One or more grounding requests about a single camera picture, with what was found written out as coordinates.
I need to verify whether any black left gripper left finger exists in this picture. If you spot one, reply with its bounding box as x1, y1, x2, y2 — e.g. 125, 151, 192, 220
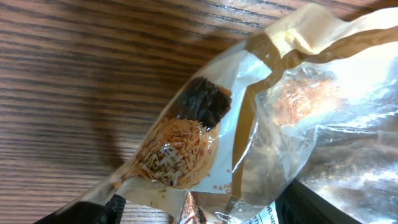
34, 195, 126, 224

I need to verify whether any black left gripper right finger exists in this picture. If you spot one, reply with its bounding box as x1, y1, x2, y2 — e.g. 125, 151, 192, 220
275, 180, 360, 224

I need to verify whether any beige brown snack pouch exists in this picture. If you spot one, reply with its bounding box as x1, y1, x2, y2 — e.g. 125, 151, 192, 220
63, 4, 397, 223

